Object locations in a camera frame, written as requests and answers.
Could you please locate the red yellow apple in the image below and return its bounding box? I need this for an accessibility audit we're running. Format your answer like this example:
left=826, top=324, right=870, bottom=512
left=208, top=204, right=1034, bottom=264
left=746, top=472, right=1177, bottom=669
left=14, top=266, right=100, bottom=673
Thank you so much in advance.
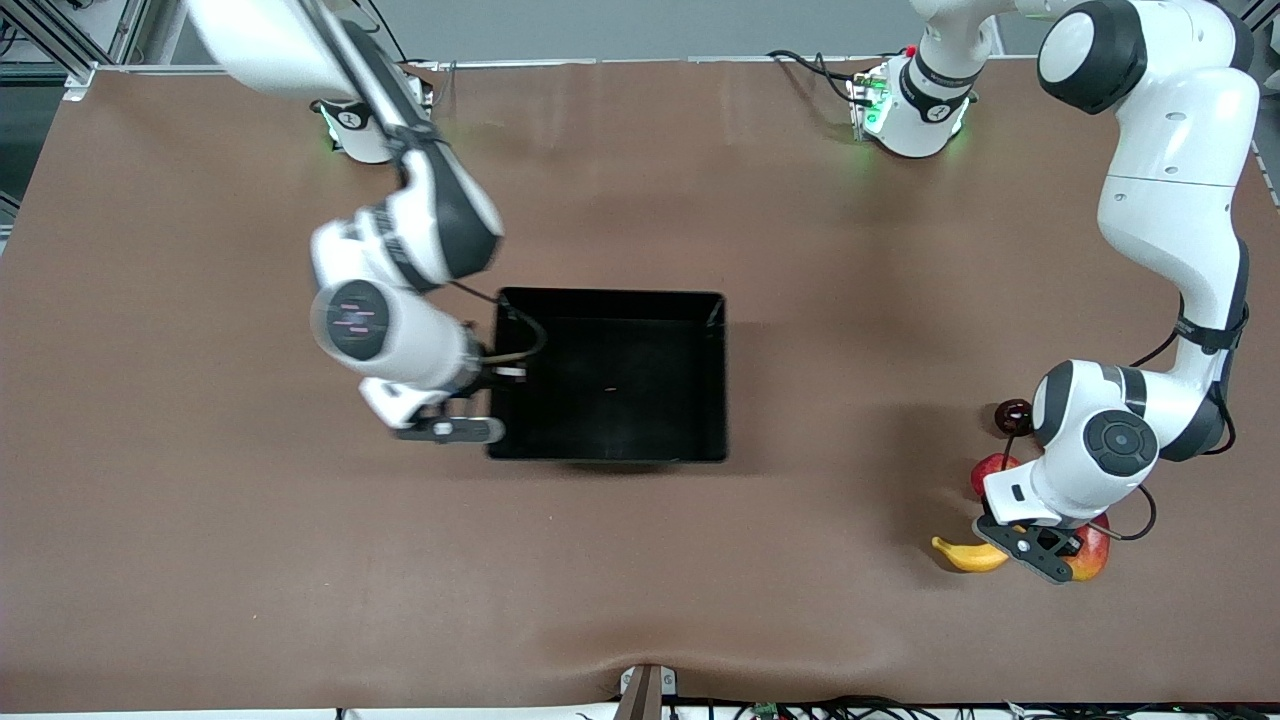
left=970, top=453, right=1023, bottom=499

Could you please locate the yellow banana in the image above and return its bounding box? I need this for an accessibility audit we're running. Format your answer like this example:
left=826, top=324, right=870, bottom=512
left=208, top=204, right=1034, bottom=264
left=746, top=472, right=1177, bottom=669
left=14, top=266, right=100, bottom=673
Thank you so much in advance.
left=932, top=536, right=1013, bottom=574

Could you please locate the black plastic box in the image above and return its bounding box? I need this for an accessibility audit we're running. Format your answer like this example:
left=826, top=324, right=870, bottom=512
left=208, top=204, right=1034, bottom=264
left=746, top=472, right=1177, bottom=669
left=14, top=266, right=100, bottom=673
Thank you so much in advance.
left=487, top=288, right=729, bottom=464

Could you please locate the red yellow mango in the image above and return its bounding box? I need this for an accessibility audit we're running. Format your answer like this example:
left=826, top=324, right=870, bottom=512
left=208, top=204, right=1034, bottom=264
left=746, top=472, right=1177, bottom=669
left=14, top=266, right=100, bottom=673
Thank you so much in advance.
left=1062, top=513, right=1112, bottom=583

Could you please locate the brown table mat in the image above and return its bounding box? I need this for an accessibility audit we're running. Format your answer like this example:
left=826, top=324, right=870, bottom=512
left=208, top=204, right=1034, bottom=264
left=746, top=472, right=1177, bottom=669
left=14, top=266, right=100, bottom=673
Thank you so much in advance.
left=0, top=55, right=1280, bottom=713

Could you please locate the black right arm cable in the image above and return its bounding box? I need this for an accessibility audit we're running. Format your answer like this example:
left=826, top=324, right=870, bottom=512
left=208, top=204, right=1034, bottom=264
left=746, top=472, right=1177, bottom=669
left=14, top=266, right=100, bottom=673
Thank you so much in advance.
left=450, top=280, right=548, bottom=363

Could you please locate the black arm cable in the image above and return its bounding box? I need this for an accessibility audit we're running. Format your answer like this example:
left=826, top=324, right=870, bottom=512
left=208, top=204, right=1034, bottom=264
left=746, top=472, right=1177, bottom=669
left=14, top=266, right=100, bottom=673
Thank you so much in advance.
left=1000, top=240, right=1251, bottom=543
left=450, top=280, right=548, bottom=363

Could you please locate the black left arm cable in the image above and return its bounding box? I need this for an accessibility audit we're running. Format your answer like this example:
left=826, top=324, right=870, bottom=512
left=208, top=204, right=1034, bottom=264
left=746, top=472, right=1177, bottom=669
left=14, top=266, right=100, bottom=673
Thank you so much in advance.
left=1000, top=240, right=1251, bottom=543

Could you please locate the metal table edge bracket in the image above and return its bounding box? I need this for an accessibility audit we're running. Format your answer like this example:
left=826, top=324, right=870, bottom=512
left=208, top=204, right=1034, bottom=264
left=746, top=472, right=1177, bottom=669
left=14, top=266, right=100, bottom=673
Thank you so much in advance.
left=618, top=663, right=679, bottom=720

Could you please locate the black base cable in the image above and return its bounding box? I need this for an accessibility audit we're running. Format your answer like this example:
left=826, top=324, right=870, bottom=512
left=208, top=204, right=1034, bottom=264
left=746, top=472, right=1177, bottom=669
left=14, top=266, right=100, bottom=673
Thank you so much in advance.
left=768, top=48, right=871, bottom=111

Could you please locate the aluminium frame profile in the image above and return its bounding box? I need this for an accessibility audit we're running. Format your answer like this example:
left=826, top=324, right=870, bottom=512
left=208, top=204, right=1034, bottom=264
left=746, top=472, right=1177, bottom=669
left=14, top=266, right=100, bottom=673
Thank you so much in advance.
left=0, top=0, right=151, bottom=96

